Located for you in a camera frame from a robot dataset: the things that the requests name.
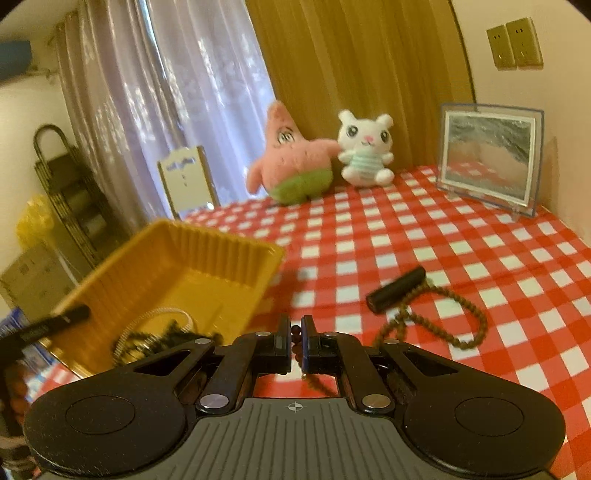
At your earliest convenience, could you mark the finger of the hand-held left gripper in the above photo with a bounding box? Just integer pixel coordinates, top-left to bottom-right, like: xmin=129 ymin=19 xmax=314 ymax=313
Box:
xmin=44 ymin=305 xmax=92 ymax=334

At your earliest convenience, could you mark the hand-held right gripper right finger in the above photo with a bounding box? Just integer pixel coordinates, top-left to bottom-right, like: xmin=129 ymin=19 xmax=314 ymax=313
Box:
xmin=301 ymin=316 xmax=462 ymax=417

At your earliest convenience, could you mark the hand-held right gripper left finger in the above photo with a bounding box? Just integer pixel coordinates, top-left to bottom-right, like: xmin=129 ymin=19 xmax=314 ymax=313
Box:
xmin=134 ymin=316 xmax=293 ymax=416

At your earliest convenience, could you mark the white bead bracelet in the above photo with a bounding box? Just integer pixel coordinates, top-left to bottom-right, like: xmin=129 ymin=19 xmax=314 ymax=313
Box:
xmin=113 ymin=307 xmax=195 ymax=366

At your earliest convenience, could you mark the black bead necklace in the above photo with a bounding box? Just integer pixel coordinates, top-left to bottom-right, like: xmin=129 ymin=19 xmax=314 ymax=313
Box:
xmin=122 ymin=318 xmax=223 ymax=361

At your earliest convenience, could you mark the yellow ribbed plastic tray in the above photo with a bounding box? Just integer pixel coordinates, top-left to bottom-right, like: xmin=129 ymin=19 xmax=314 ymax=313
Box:
xmin=39 ymin=219 xmax=286 ymax=377

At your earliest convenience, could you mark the brown bead necklace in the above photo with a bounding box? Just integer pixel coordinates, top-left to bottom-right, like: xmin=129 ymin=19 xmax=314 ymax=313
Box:
xmin=290 ymin=281 xmax=489 ymax=398

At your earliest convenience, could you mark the blue box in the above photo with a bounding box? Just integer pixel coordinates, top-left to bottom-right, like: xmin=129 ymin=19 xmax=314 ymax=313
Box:
xmin=0 ymin=308 xmax=51 ymax=372

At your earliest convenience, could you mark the brown cardboard box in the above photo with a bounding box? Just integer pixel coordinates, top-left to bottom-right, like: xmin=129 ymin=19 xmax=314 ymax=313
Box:
xmin=0 ymin=240 xmax=79 ymax=320

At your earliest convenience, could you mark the yellow plastic bag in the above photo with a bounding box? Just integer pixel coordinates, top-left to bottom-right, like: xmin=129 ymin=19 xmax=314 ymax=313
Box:
xmin=16 ymin=194 xmax=57 ymax=252

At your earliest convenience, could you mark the folded dark metal rack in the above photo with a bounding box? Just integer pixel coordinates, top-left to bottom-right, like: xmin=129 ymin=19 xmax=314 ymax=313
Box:
xmin=32 ymin=124 xmax=117 ymax=268

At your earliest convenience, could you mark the red white checked tablecloth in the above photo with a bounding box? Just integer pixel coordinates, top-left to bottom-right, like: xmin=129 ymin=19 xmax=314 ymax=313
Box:
xmin=28 ymin=164 xmax=591 ymax=480

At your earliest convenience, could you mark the white wooden chair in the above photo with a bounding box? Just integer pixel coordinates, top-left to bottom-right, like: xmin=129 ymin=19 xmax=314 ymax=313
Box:
xmin=157 ymin=145 xmax=220 ymax=220

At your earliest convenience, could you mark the pink starfish plush toy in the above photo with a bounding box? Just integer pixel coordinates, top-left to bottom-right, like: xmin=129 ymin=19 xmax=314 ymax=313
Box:
xmin=245 ymin=100 xmax=340 ymax=206

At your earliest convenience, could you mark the white bunny plush toy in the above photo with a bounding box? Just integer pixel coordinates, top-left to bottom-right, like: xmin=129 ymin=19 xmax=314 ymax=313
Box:
xmin=336 ymin=109 xmax=396 ymax=188

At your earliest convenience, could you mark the purple sheer patterned curtain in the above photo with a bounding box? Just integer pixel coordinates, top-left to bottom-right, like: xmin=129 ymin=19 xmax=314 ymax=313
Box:
xmin=55 ymin=0 xmax=278 ymax=232

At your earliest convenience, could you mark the clear framed sand picture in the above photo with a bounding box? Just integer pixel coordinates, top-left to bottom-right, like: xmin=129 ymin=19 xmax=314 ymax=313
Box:
xmin=436 ymin=102 xmax=546 ymax=219

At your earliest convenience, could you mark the wooden door panel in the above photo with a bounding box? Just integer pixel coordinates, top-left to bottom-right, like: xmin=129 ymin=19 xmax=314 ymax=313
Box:
xmin=245 ymin=0 xmax=476 ymax=197

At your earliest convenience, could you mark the blue wall-mounted object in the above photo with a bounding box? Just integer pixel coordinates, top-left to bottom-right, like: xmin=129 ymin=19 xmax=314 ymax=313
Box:
xmin=0 ymin=41 xmax=33 ymax=82

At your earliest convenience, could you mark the gold wall socket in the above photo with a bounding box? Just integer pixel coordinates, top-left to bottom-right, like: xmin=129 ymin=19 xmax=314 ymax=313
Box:
xmin=486 ymin=24 xmax=517 ymax=70
xmin=505 ymin=17 xmax=543 ymax=69

